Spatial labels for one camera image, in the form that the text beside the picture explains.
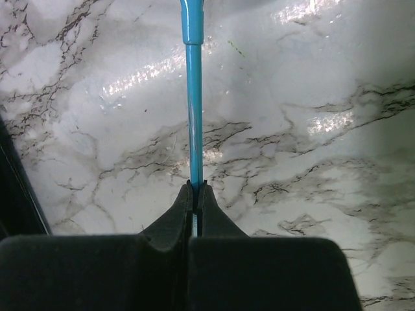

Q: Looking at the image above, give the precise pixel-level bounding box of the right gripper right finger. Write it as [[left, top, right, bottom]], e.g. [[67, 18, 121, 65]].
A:
[[187, 183, 362, 310]]

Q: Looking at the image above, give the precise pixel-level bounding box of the badminton racket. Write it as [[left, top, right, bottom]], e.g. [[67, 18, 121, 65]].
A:
[[180, 0, 204, 237]]

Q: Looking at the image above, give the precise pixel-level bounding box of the blue racket bag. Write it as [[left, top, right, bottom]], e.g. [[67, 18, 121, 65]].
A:
[[1, 122, 51, 239]]

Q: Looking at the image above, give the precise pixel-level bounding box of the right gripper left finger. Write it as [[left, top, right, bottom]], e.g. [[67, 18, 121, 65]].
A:
[[1, 184, 193, 310]]

